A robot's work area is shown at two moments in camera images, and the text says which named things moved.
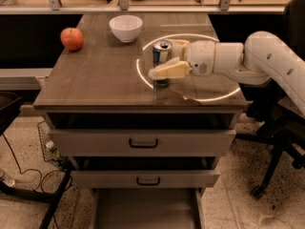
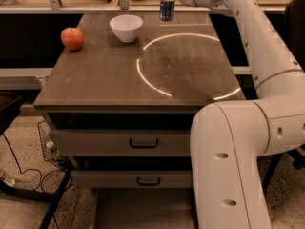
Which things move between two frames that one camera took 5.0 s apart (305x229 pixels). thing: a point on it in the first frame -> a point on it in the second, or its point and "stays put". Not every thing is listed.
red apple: (71, 38) stays put
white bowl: (126, 28) stays put
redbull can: (160, 57) -> (167, 10)
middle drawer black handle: (148, 183) stays put
